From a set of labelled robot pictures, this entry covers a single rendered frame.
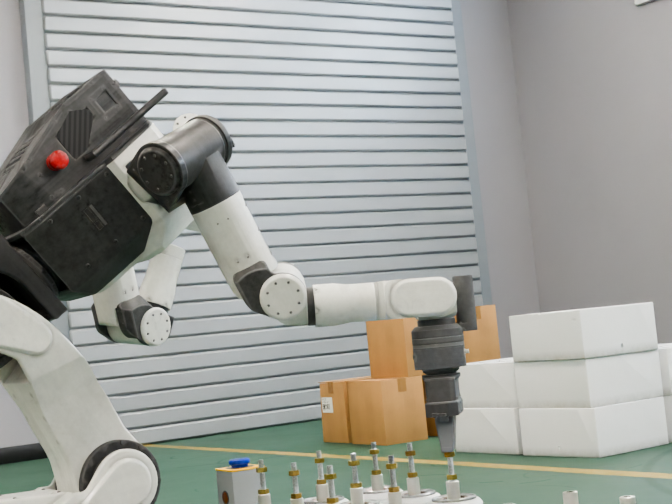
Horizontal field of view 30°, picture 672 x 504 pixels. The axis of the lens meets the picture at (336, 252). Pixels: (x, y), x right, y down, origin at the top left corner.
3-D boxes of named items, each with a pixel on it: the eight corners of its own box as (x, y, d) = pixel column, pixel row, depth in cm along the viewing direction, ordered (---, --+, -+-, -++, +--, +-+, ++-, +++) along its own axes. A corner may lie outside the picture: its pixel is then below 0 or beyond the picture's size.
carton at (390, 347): (447, 371, 600) (441, 309, 602) (408, 377, 586) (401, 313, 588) (409, 373, 625) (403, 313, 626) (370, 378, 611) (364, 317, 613)
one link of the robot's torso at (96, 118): (-17, 173, 193) (138, 41, 210) (-72, 208, 222) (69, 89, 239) (109, 315, 201) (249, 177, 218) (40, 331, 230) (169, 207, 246)
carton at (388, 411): (428, 439, 589) (422, 375, 591) (386, 445, 576) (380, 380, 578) (393, 437, 614) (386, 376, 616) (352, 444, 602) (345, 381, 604)
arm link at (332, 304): (378, 328, 209) (262, 337, 208) (372, 315, 219) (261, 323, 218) (374, 265, 207) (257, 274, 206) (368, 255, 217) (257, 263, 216)
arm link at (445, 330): (415, 347, 208) (409, 279, 209) (408, 346, 219) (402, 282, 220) (483, 340, 209) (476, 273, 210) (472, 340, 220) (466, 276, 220)
